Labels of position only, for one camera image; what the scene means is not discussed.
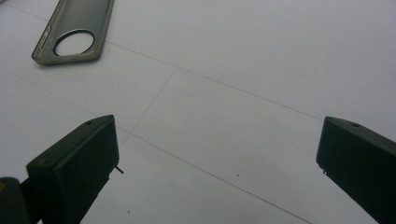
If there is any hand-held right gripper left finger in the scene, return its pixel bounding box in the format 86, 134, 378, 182
26, 114, 124, 224

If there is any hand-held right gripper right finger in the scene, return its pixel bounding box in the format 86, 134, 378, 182
316, 116, 396, 224

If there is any grey translucent phone case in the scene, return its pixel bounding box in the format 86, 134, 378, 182
31, 0, 116, 66

